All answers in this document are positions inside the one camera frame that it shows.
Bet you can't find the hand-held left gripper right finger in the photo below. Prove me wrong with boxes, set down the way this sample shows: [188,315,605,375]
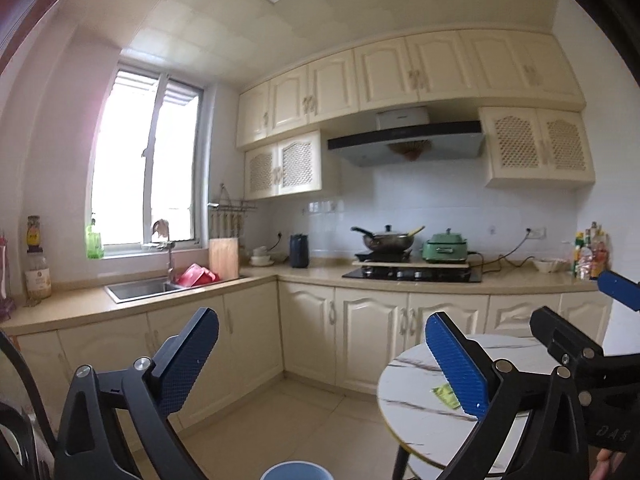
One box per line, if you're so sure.
[425,311,590,480]

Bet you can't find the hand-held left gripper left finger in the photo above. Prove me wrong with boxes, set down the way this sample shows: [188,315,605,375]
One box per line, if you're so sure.
[52,306,220,480]

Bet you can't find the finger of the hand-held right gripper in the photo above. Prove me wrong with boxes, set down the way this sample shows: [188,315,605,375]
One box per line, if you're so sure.
[530,306,607,367]
[597,270,640,311]

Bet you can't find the small green sachet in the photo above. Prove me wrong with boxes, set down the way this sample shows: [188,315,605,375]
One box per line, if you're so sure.
[432,384,461,409]

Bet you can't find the blue trash bin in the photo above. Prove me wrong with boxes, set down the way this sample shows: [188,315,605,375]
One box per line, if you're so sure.
[260,460,333,480]

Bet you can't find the person's right hand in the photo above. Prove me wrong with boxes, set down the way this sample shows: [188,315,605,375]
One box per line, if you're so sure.
[592,450,626,480]

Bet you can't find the group of seasoning bottles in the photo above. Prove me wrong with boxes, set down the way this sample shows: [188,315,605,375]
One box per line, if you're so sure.
[572,221,613,281]

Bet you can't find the round marble table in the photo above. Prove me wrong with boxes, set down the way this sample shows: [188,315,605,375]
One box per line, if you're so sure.
[377,334,566,480]

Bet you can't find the red plastic basket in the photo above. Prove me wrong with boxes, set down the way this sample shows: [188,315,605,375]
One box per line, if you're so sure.
[177,263,221,287]

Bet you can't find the steel kitchen sink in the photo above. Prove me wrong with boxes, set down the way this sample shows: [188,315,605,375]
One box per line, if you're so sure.
[105,275,251,306]

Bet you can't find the metal sink faucet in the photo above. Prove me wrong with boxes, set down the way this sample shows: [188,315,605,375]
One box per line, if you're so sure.
[150,220,178,286]

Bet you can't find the wooden cutting board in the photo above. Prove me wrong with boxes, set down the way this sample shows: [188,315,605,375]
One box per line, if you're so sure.
[209,237,240,281]

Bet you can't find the black gas stove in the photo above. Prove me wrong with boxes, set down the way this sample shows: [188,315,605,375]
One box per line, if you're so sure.
[342,266,483,283]

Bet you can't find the green electric cooking pot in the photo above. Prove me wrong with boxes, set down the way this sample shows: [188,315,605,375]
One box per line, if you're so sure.
[422,230,471,263]

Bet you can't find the cream base cabinets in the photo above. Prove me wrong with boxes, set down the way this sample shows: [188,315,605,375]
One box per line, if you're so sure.
[0,272,613,436]

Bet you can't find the wooden board under pots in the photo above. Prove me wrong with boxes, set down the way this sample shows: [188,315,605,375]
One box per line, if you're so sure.
[352,257,471,267]

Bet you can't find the wok with lid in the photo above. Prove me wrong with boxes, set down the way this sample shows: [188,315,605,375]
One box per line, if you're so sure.
[351,225,426,253]

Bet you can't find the green dish soap bottle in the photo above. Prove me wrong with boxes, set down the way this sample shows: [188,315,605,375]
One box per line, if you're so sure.
[86,220,103,260]

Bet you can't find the black electric kettle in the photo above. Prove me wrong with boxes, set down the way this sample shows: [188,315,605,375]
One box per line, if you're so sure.
[290,233,310,268]

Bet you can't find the metal utensil rack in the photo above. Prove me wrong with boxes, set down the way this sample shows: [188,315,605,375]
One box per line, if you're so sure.
[207,185,258,241]

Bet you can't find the cream lattice door cabinet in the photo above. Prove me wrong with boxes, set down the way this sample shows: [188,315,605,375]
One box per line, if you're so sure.
[244,130,322,201]
[477,106,596,191]

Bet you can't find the clear glass jar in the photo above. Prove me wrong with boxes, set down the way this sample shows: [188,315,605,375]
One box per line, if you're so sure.
[24,252,52,307]

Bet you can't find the kitchen window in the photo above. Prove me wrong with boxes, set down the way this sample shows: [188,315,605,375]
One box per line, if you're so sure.
[90,62,206,261]

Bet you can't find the red utensil holder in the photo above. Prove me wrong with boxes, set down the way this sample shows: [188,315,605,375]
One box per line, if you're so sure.
[0,232,12,322]

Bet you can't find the black range hood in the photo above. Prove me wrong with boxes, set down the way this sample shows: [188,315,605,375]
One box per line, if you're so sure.
[327,107,486,168]

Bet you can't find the black power cable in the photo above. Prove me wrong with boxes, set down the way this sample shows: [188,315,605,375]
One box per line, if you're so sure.
[470,232,532,273]

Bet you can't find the black curved frame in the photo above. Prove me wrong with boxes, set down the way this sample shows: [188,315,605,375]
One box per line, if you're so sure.
[0,330,52,480]

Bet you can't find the cream upper wall cabinets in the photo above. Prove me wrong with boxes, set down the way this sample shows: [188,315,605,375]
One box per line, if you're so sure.
[235,30,586,151]

